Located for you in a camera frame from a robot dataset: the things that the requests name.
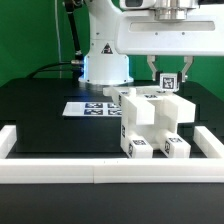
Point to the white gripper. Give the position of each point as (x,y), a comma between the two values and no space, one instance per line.
(201,34)

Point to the white chair back frame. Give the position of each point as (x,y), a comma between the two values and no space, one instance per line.
(141,105)

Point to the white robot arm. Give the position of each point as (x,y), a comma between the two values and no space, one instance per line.
(103,64)

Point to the white marker sheet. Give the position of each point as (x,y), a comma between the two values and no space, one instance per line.
(91,109)

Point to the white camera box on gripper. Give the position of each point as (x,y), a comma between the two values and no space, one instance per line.
(136,4)

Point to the black camera pole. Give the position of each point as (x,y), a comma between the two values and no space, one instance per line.
(70,6)

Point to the white U-shaped fence frame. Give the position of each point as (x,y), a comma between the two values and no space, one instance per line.
(26,171)

